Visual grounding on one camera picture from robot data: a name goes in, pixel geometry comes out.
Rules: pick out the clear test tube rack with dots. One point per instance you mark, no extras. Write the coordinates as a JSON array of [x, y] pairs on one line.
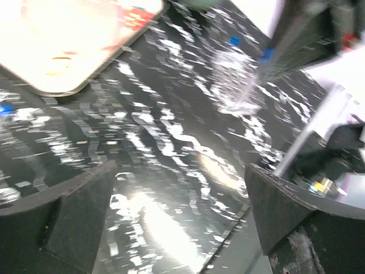
[[233, 83]]

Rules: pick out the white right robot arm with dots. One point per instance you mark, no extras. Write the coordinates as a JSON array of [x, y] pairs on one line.
[[329, 146]]

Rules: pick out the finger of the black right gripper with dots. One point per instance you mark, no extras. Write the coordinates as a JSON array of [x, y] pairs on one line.
[[307, 33]]

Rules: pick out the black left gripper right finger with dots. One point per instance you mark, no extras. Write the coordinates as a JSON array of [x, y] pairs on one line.
[[301, 232]]

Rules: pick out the blue capped test tube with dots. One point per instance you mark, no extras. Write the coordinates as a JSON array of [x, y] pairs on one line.
[[256, 77], [6, 110], [234, 41]]

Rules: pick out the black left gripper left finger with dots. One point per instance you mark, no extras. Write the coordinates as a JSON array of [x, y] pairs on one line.
[[58, 230]]

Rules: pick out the strawberry pattern tray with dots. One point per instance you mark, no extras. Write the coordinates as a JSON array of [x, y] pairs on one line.
[[57, 47]]

